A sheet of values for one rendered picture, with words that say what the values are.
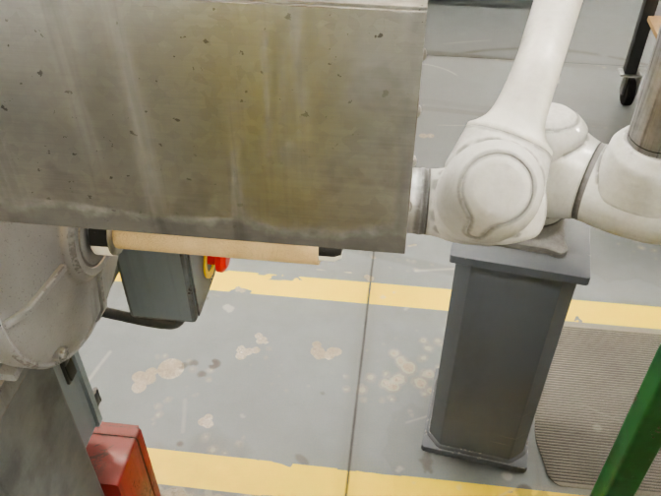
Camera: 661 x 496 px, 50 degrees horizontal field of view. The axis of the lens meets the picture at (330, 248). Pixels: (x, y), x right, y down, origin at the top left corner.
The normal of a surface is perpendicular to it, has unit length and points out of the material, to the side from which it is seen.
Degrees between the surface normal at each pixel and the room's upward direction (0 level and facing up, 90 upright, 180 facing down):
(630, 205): 93
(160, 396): 0
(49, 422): 90
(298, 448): 0
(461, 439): 90
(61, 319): 94
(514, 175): 59
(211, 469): 0
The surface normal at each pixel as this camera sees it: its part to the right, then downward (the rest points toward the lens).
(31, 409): 0.99, 0.08
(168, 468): 0.00, -0.76
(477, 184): -0.07, 0.15
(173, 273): -0.12, 0.65
